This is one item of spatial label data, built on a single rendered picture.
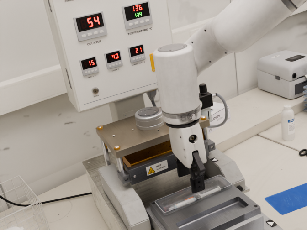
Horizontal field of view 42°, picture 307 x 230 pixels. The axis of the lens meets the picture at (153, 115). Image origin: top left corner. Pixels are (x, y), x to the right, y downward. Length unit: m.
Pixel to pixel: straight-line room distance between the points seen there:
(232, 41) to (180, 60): 0.11
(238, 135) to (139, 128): 0.68
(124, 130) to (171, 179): 0.21
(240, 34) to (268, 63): 1.24
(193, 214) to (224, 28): 0.42
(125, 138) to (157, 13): 0.38
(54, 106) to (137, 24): 0.55
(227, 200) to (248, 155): 0.66
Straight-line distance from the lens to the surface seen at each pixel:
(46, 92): 1.47
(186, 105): 0.82
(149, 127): 1.06
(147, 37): 1.17
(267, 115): 1.81
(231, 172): 1.07
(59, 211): 1.48
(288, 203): 1.35
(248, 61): 2.08
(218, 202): 0.95
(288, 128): 1.66
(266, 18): 0.75
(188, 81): 0.80
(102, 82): 1.15
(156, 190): 1.13
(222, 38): 0.76
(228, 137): 1.65
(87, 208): 1.46
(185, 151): 0.85
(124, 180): 1.01
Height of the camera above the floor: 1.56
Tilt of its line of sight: 23 degrees down
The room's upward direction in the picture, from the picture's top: 10 degrees counter-clockwise
